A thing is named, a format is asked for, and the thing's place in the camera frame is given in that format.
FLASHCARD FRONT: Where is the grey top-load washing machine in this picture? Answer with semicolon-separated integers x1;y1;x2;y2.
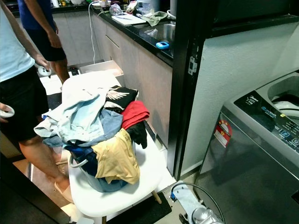
194;70;299;224

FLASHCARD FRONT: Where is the white handheld controller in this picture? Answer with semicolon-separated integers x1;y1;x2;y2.
0;103;15;119
37;65;52;77

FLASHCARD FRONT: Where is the person in white shirt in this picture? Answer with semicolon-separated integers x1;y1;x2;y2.
0;7;75;204

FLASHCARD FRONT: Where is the light blue shirt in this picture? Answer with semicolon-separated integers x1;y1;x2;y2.
34;93;113;144

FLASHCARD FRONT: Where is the person in blue shirt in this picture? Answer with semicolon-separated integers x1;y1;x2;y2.
18;0;71;85

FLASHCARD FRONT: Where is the white cardboard box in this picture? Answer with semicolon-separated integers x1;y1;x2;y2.
78;59;125;76

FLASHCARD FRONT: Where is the blue denim garment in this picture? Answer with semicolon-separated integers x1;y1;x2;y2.
42;109;125;149

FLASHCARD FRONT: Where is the black wing print garment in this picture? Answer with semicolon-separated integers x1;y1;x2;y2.
105;85;140;112

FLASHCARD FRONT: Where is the yellow garment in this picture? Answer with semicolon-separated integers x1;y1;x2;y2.
91;128;141;185

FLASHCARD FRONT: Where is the red garment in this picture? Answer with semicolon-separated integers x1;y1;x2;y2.
120;100;150;130

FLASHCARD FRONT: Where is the plain black garment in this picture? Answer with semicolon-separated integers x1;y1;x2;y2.
126;120;149;149

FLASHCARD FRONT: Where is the beige kitchen cabinet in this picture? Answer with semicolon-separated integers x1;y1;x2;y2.
52;12;173;146

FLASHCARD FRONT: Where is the black kitchen counter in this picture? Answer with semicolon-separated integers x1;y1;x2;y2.
51;2;176;67

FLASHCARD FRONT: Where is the white cutting board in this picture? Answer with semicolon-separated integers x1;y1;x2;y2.
111;14;147;26

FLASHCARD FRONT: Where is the white plastic chair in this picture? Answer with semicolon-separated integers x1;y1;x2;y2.
67;133;165;221

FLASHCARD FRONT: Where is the black floor mat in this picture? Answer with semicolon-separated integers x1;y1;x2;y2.
107;192;173;224

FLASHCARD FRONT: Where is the small blue sponge holder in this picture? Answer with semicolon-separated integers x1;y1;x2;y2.
155;41;170;50

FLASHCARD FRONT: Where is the green dish cloth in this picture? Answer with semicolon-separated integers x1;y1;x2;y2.
142;11;169;27

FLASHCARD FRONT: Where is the steel kitchen sink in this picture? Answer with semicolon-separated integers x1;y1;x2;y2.
150;22;176;45

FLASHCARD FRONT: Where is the red washer label sticker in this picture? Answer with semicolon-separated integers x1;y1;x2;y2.
214;119;233;148

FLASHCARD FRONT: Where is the white garment in washer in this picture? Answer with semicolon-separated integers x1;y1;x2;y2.
272;96;299;117

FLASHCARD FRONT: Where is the white power cable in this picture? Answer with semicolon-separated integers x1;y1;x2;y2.
87;1;104;64

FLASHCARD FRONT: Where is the black door frame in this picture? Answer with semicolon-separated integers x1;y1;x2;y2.
166;0;216;181

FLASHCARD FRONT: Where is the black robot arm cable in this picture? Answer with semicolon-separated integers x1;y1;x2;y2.
170;182;226;224

